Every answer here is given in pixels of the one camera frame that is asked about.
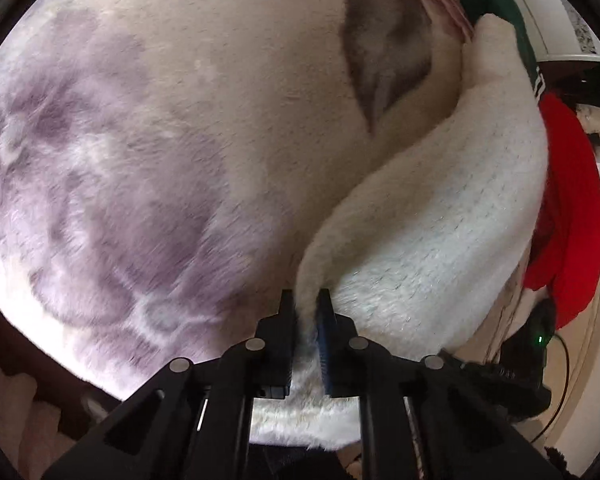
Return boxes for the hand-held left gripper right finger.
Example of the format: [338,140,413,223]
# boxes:
[315,289,561,480]

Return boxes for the red knitted blanket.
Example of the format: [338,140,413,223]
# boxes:
[524,92,600,332]

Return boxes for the folded green striped garment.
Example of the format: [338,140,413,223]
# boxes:
[458,0,546,100]

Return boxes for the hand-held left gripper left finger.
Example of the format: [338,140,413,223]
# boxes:
[42,289,297,480]

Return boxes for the person's dark pants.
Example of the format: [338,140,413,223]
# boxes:
[247,441,363,480]

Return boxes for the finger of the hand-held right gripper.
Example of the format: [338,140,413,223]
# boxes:
[439,349,553,420]

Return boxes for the black cable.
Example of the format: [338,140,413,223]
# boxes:
[530,332,573,443]

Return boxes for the floral purple bed blanket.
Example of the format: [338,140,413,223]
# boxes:
[0,0,476,406]

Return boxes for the white fuzzy jacket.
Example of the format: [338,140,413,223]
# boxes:
[250,10,551,452]

